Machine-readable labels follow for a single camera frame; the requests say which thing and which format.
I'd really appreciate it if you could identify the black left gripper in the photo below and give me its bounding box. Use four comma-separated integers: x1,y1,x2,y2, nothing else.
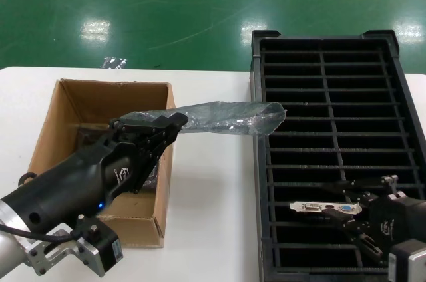
1,112,189,239

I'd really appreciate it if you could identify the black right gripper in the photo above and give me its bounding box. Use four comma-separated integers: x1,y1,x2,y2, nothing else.
318,174,426,266

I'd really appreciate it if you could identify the graphics card with metal bracket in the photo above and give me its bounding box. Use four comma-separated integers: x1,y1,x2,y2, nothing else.
288,200,363,226

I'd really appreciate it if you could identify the translucent grey antistatic bag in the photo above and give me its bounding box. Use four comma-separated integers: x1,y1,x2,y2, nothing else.
118,100,287,137

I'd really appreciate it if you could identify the brown open cardboard box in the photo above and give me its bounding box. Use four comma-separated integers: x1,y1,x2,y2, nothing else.
28,78,177,249

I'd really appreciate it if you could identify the black slotted plastic container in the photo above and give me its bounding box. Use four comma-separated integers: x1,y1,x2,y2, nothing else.
248,29,426,282

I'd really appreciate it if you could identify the silver foil scrap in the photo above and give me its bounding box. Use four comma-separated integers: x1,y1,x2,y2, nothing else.
101,57,129,70

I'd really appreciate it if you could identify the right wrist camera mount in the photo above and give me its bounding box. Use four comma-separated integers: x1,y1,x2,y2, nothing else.
387,237,426,282

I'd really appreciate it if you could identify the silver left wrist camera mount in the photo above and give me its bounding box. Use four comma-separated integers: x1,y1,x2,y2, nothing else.
23,215,120,278

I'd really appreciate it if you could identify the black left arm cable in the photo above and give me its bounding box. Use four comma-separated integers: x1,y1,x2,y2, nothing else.
0,172,81,243

